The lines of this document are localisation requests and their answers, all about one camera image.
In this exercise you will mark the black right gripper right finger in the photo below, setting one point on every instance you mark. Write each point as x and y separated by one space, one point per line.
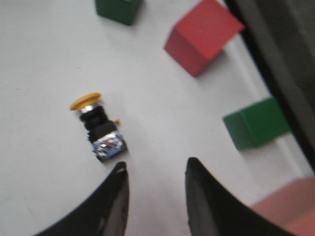
213 211

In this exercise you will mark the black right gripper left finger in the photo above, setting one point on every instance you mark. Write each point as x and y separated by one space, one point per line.
103 213

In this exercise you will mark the yellow push button switch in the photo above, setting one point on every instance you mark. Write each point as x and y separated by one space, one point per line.
103 134

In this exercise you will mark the pink plastic bin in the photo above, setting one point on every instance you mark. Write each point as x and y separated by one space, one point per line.
292 207

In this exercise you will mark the green cube near bin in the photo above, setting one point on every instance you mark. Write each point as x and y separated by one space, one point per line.
257 124

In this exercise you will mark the red cube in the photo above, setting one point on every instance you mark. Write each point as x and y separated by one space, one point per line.
201 35

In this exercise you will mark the dark stone ledge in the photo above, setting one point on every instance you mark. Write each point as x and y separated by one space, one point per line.
280 35

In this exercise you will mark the green cube far left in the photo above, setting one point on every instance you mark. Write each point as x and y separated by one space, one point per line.
122 11

